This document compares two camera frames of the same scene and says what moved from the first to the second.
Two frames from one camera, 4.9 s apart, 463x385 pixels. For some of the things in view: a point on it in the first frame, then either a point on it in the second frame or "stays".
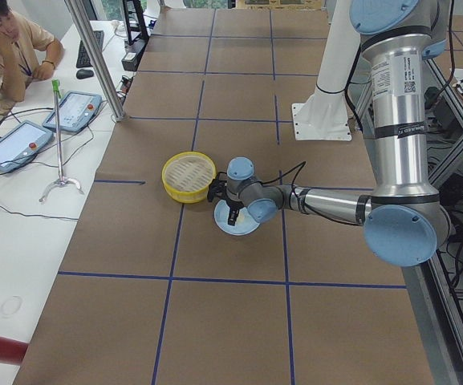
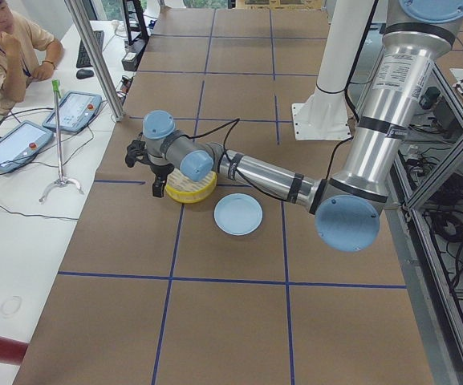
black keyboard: [83, 60] stays
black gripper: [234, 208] → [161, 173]
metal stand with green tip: [62, 180] stays
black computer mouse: [84, 74] stays
